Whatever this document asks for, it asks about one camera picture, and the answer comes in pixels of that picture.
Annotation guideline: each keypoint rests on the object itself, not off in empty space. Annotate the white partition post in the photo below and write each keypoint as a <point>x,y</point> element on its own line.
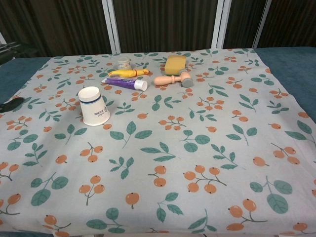
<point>2,38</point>
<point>112,24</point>
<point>262,24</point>
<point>222,24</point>

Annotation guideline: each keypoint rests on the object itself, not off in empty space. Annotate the wooden toy mallet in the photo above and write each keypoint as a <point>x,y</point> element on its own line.
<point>164,80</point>

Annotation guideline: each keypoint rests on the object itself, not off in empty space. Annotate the floral leaf berry tablecloth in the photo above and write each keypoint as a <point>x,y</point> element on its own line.
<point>172,148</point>

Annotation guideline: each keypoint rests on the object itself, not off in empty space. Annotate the yellow rubber chicken toy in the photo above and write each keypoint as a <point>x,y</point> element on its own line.
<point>126,73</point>

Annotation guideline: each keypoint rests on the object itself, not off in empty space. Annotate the white paper cup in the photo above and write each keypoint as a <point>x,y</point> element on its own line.
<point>95,111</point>

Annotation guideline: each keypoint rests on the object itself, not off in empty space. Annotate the yellow sponge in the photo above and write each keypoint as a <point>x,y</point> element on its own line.
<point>175,64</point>

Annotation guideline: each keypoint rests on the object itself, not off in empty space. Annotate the small white jar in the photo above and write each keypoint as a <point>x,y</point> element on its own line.
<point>124,63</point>

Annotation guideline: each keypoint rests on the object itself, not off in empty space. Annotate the purple toothpaste tube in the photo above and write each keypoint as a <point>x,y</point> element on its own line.
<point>123,83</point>

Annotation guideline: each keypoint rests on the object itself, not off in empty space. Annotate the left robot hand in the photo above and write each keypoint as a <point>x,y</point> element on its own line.
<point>12,104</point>

